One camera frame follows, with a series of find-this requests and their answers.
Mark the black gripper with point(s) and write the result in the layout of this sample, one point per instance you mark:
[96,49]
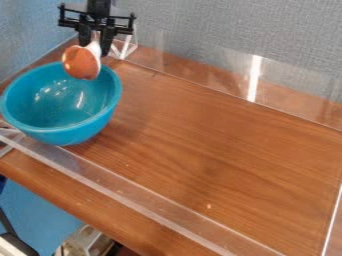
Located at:
[97,14]

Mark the white and brown toy mushroom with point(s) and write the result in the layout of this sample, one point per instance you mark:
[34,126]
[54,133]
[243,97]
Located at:
[82,61]

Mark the blue plastic bowl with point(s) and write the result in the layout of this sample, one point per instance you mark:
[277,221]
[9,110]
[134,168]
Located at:
[58,109]

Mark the white power strip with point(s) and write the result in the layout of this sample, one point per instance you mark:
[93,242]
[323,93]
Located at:
[86,242]

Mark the black and white object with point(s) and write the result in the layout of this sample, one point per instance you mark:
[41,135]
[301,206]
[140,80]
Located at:
[13,246]

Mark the clear acrylic barrier wall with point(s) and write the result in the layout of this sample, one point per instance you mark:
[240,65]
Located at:
[219,164]

